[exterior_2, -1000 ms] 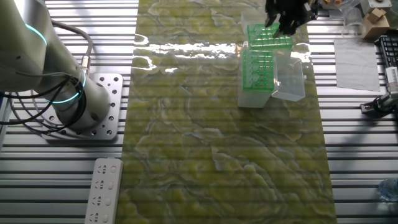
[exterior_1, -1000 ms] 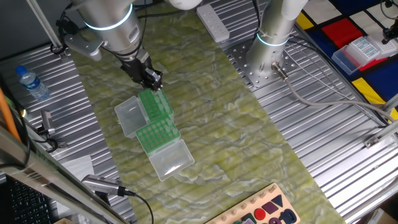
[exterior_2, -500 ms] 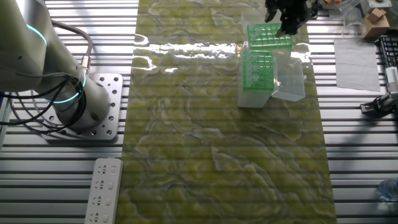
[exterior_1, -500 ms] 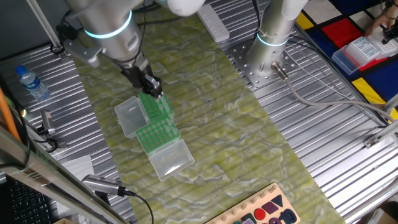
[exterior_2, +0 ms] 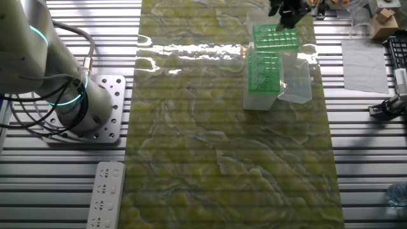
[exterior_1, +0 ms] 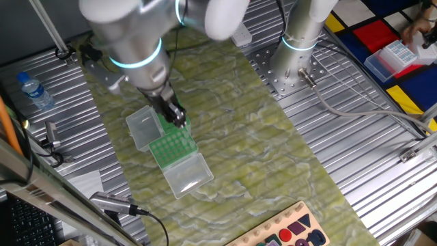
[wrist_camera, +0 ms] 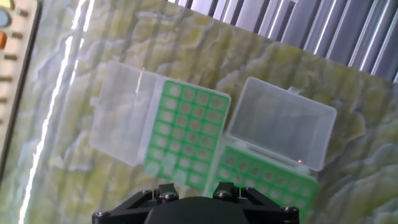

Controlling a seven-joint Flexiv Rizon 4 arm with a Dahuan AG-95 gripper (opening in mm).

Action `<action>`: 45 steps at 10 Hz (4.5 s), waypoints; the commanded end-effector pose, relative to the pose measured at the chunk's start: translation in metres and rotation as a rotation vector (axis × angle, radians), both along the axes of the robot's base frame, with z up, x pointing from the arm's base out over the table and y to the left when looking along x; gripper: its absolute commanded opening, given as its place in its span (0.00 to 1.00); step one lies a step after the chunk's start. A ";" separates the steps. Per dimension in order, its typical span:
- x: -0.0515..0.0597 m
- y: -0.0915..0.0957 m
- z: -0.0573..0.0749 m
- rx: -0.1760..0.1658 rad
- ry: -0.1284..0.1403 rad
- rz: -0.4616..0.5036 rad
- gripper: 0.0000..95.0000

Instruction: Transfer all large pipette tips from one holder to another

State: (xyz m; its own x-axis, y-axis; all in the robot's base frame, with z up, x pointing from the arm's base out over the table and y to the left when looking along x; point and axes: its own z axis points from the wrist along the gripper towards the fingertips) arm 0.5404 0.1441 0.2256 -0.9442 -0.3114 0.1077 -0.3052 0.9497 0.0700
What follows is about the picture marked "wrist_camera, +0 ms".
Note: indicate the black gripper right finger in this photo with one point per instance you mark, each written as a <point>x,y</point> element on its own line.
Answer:
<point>225,190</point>

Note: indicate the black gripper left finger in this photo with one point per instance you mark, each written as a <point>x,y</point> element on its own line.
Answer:
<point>166,191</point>

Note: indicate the green rack pipette tip box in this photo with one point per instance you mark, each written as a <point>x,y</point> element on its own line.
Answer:
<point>118,118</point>
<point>280,124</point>

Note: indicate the green marble pattern mat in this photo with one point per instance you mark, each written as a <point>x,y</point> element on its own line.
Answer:
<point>280,62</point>

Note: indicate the wooden shape puzzle board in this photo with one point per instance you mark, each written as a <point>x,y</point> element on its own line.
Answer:
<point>29,28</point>

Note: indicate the orange square puzzle piece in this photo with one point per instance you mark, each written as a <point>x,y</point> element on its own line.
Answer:
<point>2,40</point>

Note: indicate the grey oval puzzle piece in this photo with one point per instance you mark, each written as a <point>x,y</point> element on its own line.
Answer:
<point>3,17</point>

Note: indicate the yellow semicircle puzzle piece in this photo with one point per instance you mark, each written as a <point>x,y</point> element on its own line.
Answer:
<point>6,3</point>

